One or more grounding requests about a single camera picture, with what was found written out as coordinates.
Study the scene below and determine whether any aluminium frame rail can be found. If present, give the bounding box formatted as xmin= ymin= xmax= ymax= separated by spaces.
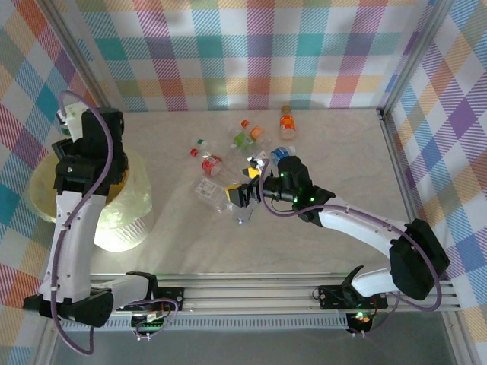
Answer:
xmin=89 ymin=274 xmax=463 ymax=313

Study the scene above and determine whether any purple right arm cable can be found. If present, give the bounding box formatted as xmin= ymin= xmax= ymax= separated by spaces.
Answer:
xmin=258 ymin=158 xmax=442 ymax=338

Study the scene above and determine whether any orange label plastic bottle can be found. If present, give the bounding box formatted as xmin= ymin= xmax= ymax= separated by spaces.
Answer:
xmin=279 ymin=105 xmax=298 ymax=141

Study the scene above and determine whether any green label plastic bottle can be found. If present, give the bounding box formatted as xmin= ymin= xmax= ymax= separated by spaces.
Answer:
xmin=227 ymin=119 xmax=251 ymax=149

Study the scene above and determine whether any red label plastic bottle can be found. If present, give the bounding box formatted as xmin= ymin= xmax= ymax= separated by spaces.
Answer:
xmin=189 ymin=148 xmax=225 ymax=176

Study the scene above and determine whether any small circuit board with lights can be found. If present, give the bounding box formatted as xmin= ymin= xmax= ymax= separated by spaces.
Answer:
xmin=348 ymin=310 xmax=373 ymax=335

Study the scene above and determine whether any grey slotted cable duct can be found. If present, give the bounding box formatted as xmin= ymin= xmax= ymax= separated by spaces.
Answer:
xmin=102 ymin=313 xmax=351 ymax=332

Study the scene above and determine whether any clear bottle small green cap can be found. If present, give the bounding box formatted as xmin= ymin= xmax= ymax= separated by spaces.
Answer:
xmin=194 ymin=138 xmax=229 ymax=160

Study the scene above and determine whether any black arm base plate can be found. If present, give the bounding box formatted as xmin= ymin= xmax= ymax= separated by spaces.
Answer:
xmin=150 ymin=287 xmax=186 ymax=312
xmin=317 ymin=284 xmax=389 ymax=311

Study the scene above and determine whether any blue label plastic bottle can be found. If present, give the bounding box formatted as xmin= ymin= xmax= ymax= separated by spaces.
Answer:
xmin=269 ymin=145 xmax=298 ymax=163

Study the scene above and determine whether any green circuit board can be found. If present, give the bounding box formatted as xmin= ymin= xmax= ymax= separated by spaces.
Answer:
xmin=131 ymin=309 xmax=170 ymax=341

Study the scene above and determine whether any aluminium side rail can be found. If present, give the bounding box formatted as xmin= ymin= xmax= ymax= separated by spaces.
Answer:
xmin=376 ymin=108 xmax=442 ymax=282

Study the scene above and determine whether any pale yellow plastic bin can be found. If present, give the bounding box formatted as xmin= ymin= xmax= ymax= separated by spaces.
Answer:
xmin=28 ymin=150 xmax=154 ymax=252

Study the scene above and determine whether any bluish clear water bottle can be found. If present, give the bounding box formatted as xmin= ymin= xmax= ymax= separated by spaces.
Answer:
xmin=231 ymin=203 xmax=255 ymax=226

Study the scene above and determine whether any clear square bottle white label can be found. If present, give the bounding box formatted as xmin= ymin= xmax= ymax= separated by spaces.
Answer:
xmin=189 ymin=176 xmax=235 ymax=214

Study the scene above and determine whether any aluminium frame leg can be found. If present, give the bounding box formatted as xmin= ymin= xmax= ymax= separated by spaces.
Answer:
xmin=442 ymin=310 xmax=471 ymax=365
xmin=33 ymin=328 xmax=58 ymax=365

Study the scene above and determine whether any aluminium frame post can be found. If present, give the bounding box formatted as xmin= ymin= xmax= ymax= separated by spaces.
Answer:
xmin=45 ymin=0 xmax=119 ymax=117
xmin=378 ymin=0 xmax=456 ymax=119

